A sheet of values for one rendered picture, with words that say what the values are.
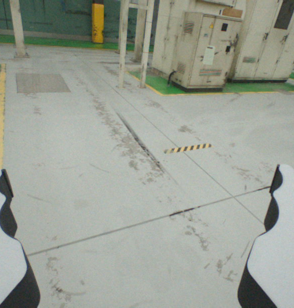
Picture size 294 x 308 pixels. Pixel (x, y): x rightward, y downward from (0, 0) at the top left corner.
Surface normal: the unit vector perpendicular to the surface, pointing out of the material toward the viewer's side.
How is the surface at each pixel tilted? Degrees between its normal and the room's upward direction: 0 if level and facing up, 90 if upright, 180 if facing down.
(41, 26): 90
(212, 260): 0
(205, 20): 90
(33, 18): 90
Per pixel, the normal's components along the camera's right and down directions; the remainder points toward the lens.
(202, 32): 0.44, 0.50
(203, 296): 0.12, -0.86
